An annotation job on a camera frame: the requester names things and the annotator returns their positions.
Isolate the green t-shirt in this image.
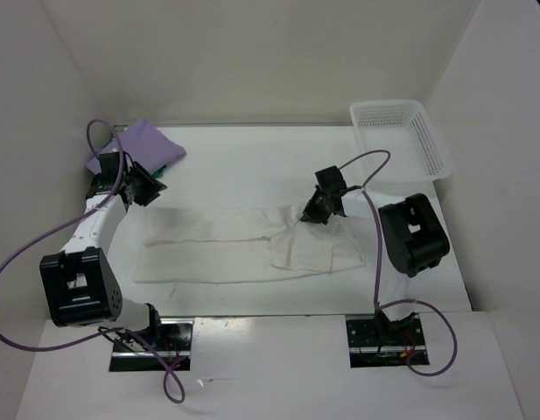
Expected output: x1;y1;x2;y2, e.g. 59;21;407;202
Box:
102;138;168;181

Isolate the purple t-shirt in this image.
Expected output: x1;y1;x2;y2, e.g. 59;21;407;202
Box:
86;118;186;174

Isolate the white t-shirt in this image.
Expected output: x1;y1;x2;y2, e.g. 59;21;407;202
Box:
134;205;366;284

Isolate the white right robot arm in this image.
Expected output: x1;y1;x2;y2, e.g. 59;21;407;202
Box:
301;186;450;345

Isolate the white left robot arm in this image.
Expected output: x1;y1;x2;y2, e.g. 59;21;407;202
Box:
39;162;166;350

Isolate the white plastic basket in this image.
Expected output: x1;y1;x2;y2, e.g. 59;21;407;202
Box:
349;100;453;185

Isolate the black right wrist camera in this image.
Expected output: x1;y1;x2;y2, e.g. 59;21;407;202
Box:
315;165;361;197

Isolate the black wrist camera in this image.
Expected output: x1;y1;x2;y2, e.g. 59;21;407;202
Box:
315;165;361;197
86;152;129;199

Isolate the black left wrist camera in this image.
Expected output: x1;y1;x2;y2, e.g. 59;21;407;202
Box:
86;152;129;199

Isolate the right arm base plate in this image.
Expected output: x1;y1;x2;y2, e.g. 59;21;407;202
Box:
346;313;430;368

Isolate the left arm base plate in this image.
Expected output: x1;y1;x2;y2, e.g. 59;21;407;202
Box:
109;318;194;373

